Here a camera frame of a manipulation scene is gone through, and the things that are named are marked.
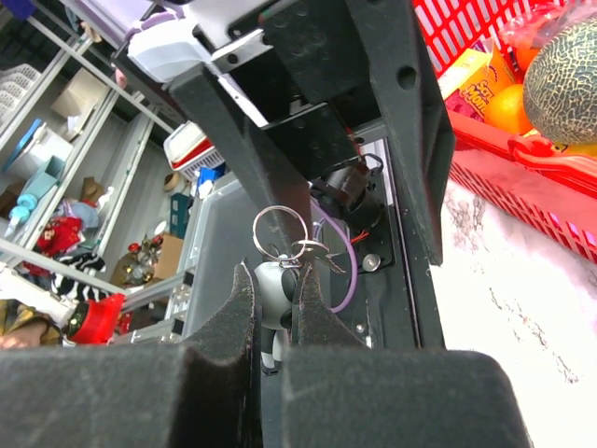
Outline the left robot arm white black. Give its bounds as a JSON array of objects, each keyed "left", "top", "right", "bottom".
[{"left": 116, "top": 1, "right": 454, "bottom": 265}]

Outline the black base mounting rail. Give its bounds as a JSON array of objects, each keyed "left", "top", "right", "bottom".
[{"left": 307, "top": 125, "right": 444, "bottom": 351}]

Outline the orange fruit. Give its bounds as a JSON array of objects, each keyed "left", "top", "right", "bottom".
[{"left": 484, "top": 84, "right": 534, "bottom": 134}]

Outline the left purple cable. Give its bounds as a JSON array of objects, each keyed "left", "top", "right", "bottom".
[{"left": 310, "top": 195, "right": 360, "bottom": 314}]

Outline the orange snack box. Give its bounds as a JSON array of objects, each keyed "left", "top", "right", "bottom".
[{"left": 438, "top": 38, "right": 515, "bottom": 121}]

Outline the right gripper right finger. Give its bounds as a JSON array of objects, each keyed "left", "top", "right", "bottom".
[{"left": 282, "top": 260, "right": 369, "bottom": 448}]

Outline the green netted melon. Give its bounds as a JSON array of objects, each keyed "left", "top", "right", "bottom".
[{"left": 523, "top": 17, "right": 596, "bottom": 145}]

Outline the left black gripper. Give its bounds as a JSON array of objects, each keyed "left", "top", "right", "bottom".
[{"left": 169, "top": 1, "right": 455, "bottom": 265}]

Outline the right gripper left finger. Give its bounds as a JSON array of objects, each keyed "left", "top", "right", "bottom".
[{"left": 181, "top": 262, "right": 261, "bottom": 447}]

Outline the key ring with cow charm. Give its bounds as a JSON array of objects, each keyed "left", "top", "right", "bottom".
[{"left": 252, "top": 204, "right": 349, "bottom": 376}]

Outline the red plastic shopping basket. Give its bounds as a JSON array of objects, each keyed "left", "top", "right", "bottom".
[{"left": 413, "top": 0, "right": 596, "bottom": 261}]

